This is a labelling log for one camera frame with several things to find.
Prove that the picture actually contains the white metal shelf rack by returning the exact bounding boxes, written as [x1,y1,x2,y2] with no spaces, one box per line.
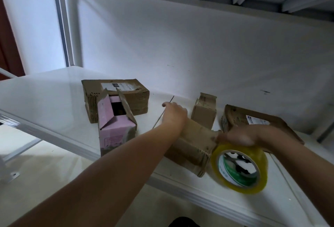
[0,0,334,227]

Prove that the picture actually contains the long cardboard box white label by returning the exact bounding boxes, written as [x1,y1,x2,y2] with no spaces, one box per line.
[81,78,150,124]

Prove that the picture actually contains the yellow tape roll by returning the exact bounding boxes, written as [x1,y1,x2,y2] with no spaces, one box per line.
[210,141,269,195]

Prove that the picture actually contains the person's left forearm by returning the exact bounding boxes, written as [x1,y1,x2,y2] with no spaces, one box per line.
[10,125,181,227]

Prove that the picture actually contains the pink carton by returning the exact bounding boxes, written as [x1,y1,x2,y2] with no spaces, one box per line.
[97,91,138,157]

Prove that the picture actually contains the small cardboard box red label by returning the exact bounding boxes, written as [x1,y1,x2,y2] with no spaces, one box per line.
[191,92,218,130]

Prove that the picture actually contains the person's black trousers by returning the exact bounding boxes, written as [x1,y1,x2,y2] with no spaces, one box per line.
[168,216,201,227]

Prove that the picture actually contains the person's right hand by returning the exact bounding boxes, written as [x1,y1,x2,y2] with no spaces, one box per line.
[218,124,285,153]

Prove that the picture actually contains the corrugated cardboard box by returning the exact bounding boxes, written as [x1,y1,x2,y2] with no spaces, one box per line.
[164,117,220,178]

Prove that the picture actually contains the person's left hand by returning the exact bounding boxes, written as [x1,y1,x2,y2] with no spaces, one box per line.
[161,101,189,134]

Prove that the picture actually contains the person's right forearm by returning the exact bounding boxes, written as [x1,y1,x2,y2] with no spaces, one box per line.
[271,133,334,225]

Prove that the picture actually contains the red-brown door frame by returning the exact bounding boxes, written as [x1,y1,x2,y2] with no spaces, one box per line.
[0,0,26,81]

